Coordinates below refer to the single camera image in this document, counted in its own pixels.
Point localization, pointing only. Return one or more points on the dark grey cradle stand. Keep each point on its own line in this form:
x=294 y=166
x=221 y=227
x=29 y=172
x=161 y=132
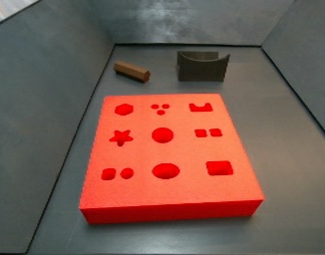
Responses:
x=201 y=66

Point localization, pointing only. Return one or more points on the brown hexagonal prism peg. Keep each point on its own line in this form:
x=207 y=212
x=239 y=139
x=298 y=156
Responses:
x=133 y=71

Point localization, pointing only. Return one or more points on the red foam shape-sorting block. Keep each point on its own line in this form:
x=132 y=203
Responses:
x=168 y=162

